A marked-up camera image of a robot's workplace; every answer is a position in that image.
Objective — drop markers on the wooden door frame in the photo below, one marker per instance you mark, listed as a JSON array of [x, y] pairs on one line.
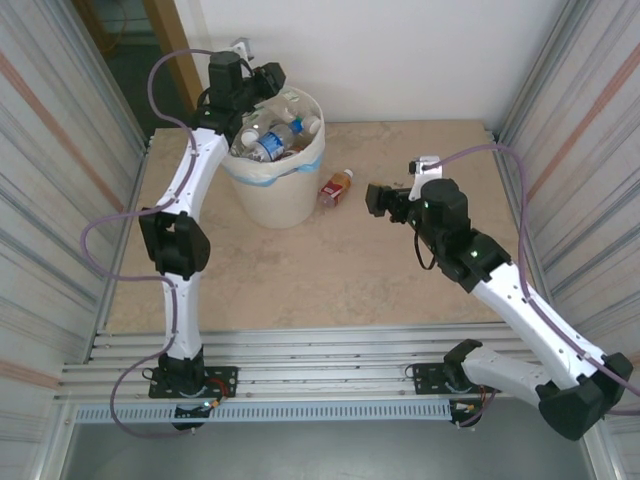
[[165, 20]]

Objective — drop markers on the corrugated enclosure side panel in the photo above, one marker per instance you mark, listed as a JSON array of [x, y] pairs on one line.
[[40, 125], [600, 100]]

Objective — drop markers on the clear bottle white cap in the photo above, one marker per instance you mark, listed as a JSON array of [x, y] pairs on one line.
[[312, 122]]

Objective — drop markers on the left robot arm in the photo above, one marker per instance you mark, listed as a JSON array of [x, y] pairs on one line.
[[192, 170]]

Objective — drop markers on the white trash bin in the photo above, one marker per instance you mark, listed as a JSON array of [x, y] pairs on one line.
[[310, 162]]

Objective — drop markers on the blue label bottle white cap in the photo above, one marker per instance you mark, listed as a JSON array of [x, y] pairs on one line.
[[272, 145]]

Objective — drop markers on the white plastic bin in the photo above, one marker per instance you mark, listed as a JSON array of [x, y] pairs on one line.
[[280, 200]]

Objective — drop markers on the tea bottle red label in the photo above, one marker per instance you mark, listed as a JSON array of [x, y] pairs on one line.
[[336, 187]]

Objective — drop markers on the brown latte bottle beige cap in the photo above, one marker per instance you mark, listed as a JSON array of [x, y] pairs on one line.
[[295, 151]]

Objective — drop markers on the aluminium rail frame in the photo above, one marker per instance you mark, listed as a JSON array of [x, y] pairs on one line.
[[320, 350]]

